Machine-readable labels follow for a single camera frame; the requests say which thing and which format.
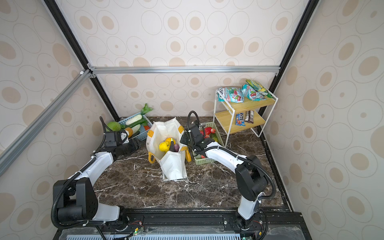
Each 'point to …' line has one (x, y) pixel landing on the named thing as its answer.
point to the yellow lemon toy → (164, 146)
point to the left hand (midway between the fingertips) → (144, 141)
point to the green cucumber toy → (143, 122)
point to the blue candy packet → (239, 120)
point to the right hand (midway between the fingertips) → (182, 136)
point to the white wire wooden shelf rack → (234, 117)
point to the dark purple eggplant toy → (172, 146)
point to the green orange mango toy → (214, 136)
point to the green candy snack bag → (233, 94)
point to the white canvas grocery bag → (173, 164)
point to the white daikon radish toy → (144, 110)
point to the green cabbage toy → (114, 126)
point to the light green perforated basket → (201, 159)
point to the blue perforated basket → (143, 133)
